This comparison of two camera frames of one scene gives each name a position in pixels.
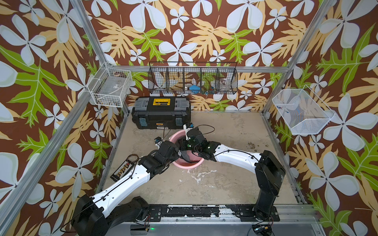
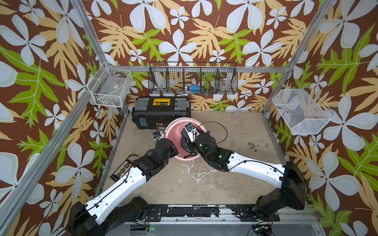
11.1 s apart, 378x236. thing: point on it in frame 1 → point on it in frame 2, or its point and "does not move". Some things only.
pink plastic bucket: (181, 161) → (173, 132)
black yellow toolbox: (161, 112) does not move
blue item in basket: (195, 89) does not move
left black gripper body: (173, 157) does not move
